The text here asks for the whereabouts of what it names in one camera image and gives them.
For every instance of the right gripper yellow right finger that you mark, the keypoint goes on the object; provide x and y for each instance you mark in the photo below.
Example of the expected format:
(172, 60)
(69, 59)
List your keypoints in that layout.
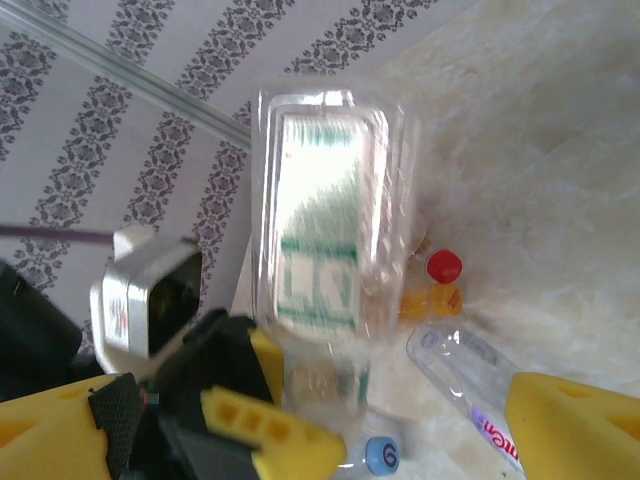
(580, 435)

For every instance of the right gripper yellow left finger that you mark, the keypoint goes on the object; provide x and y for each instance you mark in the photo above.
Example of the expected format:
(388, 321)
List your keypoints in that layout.
(45, 440)

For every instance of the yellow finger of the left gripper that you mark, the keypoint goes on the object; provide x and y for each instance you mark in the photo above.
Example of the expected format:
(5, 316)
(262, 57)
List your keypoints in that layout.
(270, 365)
(280, 445)

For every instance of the clear bottle blue cap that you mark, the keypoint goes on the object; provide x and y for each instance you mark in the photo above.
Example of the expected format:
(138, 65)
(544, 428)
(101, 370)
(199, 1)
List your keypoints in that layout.
(382, 452)

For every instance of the clear bottle green white label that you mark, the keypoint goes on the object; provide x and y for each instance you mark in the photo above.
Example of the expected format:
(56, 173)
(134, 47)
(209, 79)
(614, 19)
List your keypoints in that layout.
(320, 200)

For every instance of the red bottle cap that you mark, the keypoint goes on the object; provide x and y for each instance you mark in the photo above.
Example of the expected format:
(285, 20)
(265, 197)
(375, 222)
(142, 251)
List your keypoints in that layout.
(444, 266)

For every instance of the clear bottle purple print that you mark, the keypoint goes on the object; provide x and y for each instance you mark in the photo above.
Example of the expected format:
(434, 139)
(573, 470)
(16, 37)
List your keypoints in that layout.
(450, 360)

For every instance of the orange juice bottle yellow cap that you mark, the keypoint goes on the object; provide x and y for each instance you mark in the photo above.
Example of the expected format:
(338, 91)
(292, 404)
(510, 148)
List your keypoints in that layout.
(445, 300)

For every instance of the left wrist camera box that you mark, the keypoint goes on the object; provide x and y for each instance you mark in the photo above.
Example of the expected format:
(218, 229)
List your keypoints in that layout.
(125, 300)

